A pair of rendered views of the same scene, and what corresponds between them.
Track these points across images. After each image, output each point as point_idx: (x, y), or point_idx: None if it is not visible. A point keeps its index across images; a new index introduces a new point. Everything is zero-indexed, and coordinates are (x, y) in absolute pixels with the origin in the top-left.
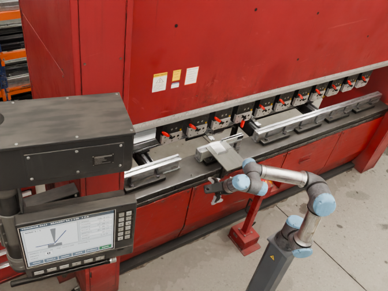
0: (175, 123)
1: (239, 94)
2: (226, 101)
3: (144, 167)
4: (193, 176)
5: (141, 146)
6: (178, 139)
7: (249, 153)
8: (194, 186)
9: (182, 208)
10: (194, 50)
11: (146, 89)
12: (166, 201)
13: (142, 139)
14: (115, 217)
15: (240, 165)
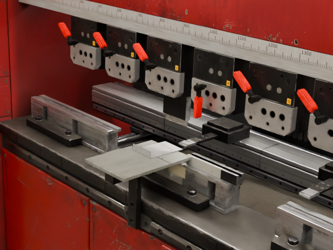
0: (85, 23)
1: (190, 11)
2: (163, 18)
3: (69, 109)
4: (89, 168)
5: (131, 113)
6: (92, 66)
7: (215, 227)
8: (94, 200)
9: (79, 243)
10: None
11: None
12: (54, 188)
13: (138, 101)
14: None
15: (111, 171)
